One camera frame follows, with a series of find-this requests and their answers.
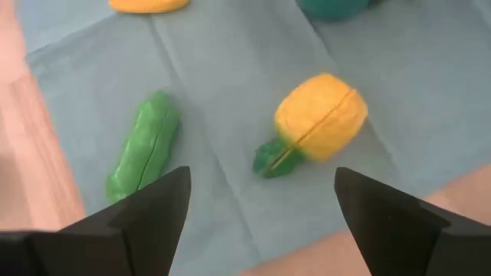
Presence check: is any light blue cloth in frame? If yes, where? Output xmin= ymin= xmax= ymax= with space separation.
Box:
xmin=15 ymin=0 xmax=491 ymax=276

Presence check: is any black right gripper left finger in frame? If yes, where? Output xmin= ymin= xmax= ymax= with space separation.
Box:
xmin=0 ymin=165 xmax=193 ymax=276

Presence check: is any yellow toy pepper green stem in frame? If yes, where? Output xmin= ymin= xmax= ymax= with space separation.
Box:
xmin=252 ymin=72 xmax=370 ymax=179

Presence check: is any teal basket with orange handle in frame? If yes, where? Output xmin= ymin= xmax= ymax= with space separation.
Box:
xmin=294 ymin=0 xmax=387 ymax=21

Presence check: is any green toy cucumber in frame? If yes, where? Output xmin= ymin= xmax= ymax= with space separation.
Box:
xmin=105 ymin=89 xmax=182 ymax=205

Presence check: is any small yellow toy banana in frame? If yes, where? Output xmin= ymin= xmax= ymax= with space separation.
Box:
xmin=107 ymin=0 xmax=192 ymax=15

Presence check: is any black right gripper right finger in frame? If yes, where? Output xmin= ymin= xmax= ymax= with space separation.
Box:
xmin=334 ymin=166 xmax=491 ymax=276

